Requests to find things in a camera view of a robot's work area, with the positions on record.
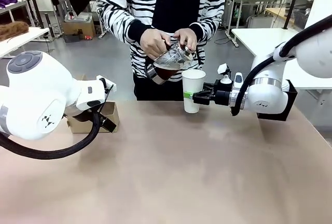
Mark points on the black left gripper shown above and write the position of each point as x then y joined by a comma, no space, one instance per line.
77,112

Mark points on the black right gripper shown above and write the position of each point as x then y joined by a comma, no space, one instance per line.
222,94

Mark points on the white paper cup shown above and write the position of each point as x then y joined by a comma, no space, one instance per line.
193,81

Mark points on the brown cardboard cup carrier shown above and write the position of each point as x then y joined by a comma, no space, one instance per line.
112,110

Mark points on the glass coffee carafe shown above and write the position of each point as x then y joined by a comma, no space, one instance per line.
166,67

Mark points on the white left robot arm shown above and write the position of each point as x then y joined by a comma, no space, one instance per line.
39,91

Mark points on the person's right forearm striped sleeve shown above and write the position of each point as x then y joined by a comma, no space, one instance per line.
119,24

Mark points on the person's left forearm striped sleeve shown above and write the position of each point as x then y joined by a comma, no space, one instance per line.
210,27

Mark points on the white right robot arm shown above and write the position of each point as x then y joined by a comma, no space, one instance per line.
267,97

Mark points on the person's left hand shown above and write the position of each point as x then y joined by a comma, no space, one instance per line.
188,37

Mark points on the person's right hand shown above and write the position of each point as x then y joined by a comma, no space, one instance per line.
154,43

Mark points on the large white table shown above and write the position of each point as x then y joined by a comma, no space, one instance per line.
259,37

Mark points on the brown cardboard box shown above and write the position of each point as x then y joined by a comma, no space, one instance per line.
77,28

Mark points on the white table with fur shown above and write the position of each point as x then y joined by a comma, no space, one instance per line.
23,43

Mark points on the person torso zebra-striped sweater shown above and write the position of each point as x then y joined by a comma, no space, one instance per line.
176,1

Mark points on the brown furry object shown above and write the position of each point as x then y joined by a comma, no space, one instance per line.
13,30

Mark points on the light wooden table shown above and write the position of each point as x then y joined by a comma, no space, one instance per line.
278,12

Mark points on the black tripod pole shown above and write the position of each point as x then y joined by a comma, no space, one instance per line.
291,3
35,1

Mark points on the purple cloth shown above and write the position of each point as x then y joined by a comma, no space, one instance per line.
7,2

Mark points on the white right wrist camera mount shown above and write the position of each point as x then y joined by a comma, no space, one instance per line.
223,69

